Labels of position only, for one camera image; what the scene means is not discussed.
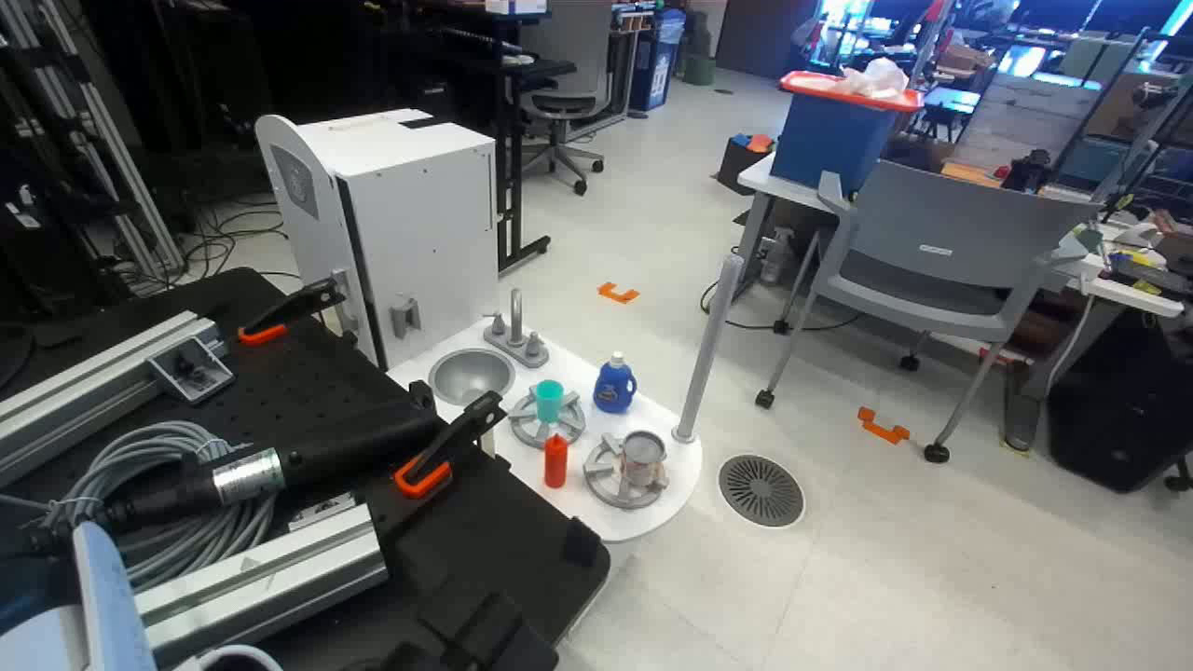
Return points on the black case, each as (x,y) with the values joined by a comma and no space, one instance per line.
(310,398)

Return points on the aluminium extrusion bar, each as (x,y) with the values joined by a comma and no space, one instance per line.
(87,377)
(263,578)

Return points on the grey toy sink basin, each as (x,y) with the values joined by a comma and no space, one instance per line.
(473,376)

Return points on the grey toy faucet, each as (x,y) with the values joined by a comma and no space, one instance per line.
(515,326)

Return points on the silver toy metal cup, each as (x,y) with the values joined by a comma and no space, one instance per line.
(644,465)

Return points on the teal toy cup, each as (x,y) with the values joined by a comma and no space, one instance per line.
(551,399)

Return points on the blue trash bin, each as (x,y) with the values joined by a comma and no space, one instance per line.
(657,59)

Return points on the white toy kitchen counter board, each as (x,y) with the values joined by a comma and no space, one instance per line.
(574,365)

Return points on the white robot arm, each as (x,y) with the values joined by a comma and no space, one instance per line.
(105,597)

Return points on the white table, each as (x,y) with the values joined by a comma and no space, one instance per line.
(1131,293)

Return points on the blue toy detergent bottle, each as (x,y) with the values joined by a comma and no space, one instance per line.
(612,388)

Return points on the grey toy stove burner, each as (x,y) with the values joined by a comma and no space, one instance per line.
(526,427)
(603,480)

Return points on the black desk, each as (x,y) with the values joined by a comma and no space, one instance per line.
(509,163)

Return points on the black office chair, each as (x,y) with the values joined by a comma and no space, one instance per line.
(560,112)

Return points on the white toy kitchen cabinet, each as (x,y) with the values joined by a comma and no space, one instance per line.
(423,226)

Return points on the aluminium frame stand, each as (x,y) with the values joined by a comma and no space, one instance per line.
(105,150)

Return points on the blue bin red lid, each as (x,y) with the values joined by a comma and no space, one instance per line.
(834,137)

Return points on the grey plastic chair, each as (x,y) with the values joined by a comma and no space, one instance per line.
(955,230)

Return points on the round metal floor drain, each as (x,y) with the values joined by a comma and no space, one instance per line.
(758,490)

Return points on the grey support pole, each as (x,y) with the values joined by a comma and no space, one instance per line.
(712,341)

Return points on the orange toy bottle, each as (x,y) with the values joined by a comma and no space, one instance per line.
(557,465)

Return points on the black orange bag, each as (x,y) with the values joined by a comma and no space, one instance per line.
(743,163)

